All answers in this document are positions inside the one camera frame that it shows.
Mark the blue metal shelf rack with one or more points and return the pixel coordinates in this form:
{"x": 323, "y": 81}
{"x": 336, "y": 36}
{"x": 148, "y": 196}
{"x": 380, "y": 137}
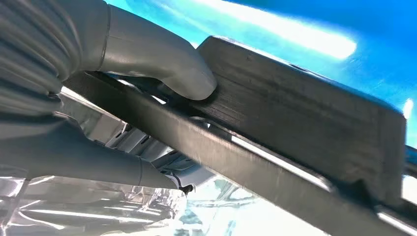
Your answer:
{"x": 374, "y": 26}

